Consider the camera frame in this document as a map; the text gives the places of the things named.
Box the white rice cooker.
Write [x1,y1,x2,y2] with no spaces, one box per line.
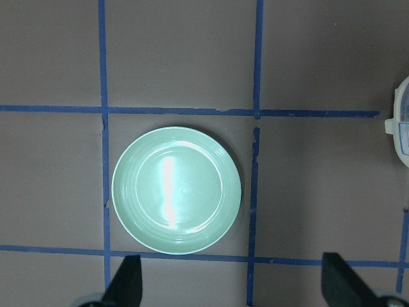
[385,77,409,167]

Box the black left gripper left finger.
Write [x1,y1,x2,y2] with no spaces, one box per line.
[102,255,143,307]

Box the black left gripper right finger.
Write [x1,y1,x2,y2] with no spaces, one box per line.
[321,253,385,307]

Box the green plate left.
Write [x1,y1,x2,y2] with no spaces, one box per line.
[111,127,242,255]

